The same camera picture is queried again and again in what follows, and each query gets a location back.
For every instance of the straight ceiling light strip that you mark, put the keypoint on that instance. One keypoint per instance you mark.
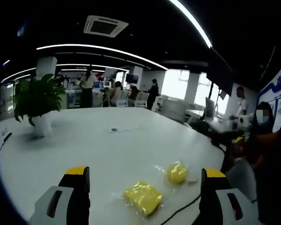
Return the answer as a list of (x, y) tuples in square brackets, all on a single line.
[(192, 21)]

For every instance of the blue white wall board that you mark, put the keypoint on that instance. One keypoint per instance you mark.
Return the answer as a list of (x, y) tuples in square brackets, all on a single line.
[(275, 100)]

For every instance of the square yellow silicone block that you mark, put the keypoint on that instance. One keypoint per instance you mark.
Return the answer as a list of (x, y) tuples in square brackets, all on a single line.
[(144, 197)]

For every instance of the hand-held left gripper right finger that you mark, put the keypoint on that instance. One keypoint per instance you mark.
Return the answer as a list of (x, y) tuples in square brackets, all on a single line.
[(212, 197)]

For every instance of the small black device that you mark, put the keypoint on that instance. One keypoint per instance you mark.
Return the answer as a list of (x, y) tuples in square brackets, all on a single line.
[(7, 136)]

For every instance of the green potted plant white pot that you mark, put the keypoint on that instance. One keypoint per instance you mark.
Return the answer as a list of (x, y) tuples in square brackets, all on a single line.
[(38, 98)]

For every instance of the round yellow silicone block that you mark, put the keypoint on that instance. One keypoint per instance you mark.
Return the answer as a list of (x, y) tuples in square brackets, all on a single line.
[(176, 173)]

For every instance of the grey desk monitor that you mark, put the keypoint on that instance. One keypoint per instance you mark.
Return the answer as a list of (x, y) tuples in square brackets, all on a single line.
[(209, 109)]

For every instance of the round yellow sponge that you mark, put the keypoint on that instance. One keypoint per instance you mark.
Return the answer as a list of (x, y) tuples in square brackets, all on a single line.
[(160, 170)]

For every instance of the small white desk monitor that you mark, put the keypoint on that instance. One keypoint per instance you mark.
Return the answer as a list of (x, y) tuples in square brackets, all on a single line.
[(107, 83)]

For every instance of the person's dark navy shirt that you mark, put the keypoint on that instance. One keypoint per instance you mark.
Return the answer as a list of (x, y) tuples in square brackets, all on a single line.
[(274, 178)]

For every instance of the ceiling air conditioner vent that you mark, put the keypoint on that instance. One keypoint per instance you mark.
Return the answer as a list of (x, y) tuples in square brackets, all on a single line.
[(105, 25)]

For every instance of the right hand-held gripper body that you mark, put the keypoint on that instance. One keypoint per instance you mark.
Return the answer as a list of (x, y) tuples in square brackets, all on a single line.
[(244, 122)]

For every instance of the large black screen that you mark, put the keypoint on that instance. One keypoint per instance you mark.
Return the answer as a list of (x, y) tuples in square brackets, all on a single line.
[(221, 70)]

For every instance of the hanging grey screen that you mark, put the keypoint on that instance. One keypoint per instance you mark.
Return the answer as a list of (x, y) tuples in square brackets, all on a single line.
[(110, 73)]

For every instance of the hanging dark screen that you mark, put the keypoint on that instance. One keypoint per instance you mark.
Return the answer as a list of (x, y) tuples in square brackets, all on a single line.
[(131, 78)]

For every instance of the white office chair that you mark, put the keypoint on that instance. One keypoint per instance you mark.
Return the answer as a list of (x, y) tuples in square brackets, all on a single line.
[(142, 98), (124, 98)]

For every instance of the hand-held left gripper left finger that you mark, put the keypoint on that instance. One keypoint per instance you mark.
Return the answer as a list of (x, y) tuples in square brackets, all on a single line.
[(75, 194)]

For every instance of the curved ceiling light strip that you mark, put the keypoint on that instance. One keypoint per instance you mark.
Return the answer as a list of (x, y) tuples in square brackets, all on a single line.
[(100, 49)]

